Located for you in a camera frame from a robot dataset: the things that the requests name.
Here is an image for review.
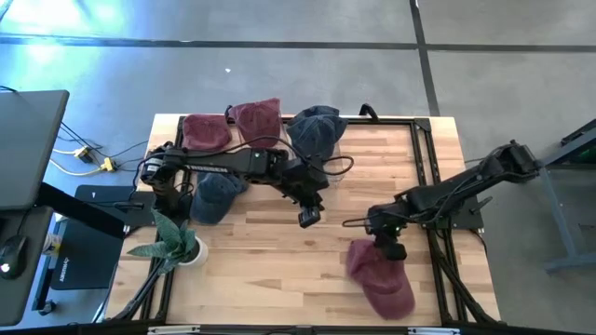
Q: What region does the silver bracket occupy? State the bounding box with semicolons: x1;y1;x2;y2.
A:
408;327;462;335
147;325;201;335

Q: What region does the black aluminium rig frame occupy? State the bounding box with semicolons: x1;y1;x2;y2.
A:
109;114;502;327

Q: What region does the black computer case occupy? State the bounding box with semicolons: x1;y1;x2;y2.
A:
49;218;126;291

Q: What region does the green leafy plant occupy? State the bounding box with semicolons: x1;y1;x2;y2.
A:
126;208;199;275

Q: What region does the dark grey desk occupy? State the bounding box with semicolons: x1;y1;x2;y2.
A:
0;207;56;327

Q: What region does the black diagonal beam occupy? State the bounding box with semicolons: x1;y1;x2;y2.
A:
35;182;128;239

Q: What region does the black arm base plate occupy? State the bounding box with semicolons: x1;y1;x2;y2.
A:
421;194;485;232

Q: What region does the white plant pot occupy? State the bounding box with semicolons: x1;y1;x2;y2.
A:
179;236;210;269

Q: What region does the maroon baseball cap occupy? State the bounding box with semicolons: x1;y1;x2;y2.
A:
181;114;233;153
345;239;417;322
226;97;283;150

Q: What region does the blue-grey metal table frame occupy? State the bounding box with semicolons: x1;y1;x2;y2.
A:
514;118;596;275

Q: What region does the clear plastic bin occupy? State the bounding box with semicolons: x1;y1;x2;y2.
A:
234;113;295;177
291;115;349;190

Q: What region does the white floor cable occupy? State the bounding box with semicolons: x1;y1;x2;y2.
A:
49;147;111;178

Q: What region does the black clamp handle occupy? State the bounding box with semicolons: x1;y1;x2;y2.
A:
359;102;381;123

